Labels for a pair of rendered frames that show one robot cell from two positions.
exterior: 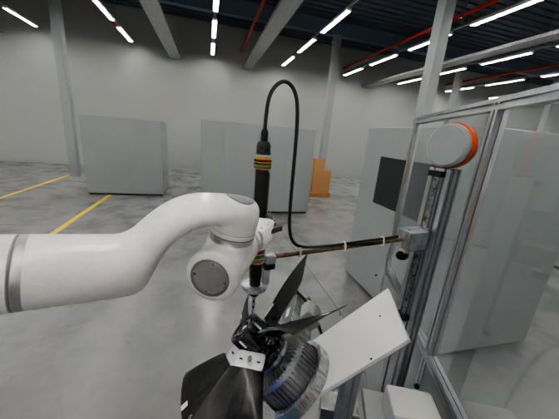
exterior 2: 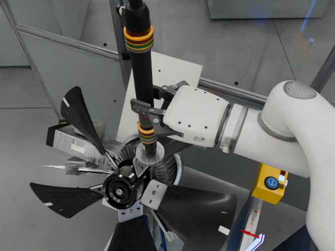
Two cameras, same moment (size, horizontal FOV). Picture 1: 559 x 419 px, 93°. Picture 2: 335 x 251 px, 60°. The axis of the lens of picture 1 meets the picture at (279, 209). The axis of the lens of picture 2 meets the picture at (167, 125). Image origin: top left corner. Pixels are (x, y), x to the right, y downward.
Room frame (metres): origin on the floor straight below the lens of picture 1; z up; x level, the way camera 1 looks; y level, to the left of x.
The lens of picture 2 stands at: (0.53, 0.39, 2.07)
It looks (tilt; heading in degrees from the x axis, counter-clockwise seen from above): 55 degrees down; 285
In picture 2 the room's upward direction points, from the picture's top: straight up
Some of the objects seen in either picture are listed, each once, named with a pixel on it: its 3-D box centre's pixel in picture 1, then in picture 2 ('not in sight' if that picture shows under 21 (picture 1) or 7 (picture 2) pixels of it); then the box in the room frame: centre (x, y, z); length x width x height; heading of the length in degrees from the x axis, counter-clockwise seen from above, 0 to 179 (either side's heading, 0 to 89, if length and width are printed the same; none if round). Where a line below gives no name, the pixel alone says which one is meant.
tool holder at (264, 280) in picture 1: (259, 271); (148, 140); (0.67, 0.04, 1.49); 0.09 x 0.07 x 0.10; 117
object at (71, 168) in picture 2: not in sight; (73, 169); (1.01, -0.01, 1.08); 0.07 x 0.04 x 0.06; 2
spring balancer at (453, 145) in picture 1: (451, 145); not in sight; (0.99, -0.59, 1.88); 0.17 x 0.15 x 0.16; 172
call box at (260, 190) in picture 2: not in sight; (270, 179); (0.27, -0.19, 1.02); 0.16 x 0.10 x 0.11; 82
